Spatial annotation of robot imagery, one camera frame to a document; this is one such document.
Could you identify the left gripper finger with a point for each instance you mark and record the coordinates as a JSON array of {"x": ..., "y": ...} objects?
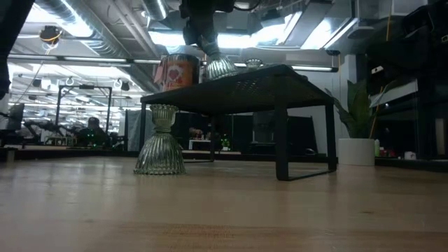
[
  {"x": 209, "y": 35},
  {"x": 191, "y": 33}
]

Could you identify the ribbed glass candlestick holder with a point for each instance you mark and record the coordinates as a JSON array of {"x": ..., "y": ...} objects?
[
  {"x": 220, "y": 68},
  {"x": 253, "y": 63},
  {"x": 160, "y": 154}
]

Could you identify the scented candle tin orange label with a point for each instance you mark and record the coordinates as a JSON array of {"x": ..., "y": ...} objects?
[{"x": 176, "y": 75}]

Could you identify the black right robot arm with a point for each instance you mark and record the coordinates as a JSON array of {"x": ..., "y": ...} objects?
[{"x": 409, "y": 45}]

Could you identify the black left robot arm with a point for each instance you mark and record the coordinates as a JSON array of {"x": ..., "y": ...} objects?
[{"x": 12, "y": 35}]

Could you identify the black perforated metal shelf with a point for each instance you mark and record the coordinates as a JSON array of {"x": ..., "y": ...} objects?
[{"x": 245, "y": 91}]

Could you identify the person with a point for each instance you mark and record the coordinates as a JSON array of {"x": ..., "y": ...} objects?
[
  {"x": 92, "y": 123},
  {"x": 196, "y": 133}
]

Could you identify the grey partition panel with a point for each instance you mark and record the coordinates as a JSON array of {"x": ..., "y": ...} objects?
[{"x": 134, "y": 129}]

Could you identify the black round ceiling device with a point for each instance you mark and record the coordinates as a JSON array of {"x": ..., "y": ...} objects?
[{"x": 50, "y": 34}]

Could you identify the green leafy plant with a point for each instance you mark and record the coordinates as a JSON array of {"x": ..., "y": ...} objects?
[{"x": 357, "y": 112}]

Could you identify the white plant pot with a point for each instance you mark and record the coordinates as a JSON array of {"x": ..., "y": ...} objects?
[{"x": 356, "y": 152}]

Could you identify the dark computer monitor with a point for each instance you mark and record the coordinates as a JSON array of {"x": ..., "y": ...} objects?
[{"x": 15, "y": 117}]

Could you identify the small pale bottle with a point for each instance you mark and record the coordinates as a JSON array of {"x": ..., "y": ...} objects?
[{"x": 377, "y": 148}]

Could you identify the small red item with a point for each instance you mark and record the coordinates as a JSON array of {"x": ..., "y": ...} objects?
[{"x": 386, "y": 154}]

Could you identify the small white cup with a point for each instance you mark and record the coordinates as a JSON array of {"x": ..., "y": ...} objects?
[{"x": 410, "y": 155}]

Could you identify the silver round air duct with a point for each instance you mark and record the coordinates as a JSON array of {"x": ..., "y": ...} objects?
[{"x": 155, "y": 8}]

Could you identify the small white display frame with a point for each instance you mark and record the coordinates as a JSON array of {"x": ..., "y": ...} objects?
[{"x": 199, "y": 140}]

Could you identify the black background gantry frame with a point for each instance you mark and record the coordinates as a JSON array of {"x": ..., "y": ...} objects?
[{"x": 84, "y": 87}]

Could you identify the black aluminium table frame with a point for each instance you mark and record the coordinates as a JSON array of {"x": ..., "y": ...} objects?
[{"x": 42, "y": 154}]

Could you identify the black desk frame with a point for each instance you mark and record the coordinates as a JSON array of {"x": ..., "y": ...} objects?
[{"x": 425, "y": 122}]

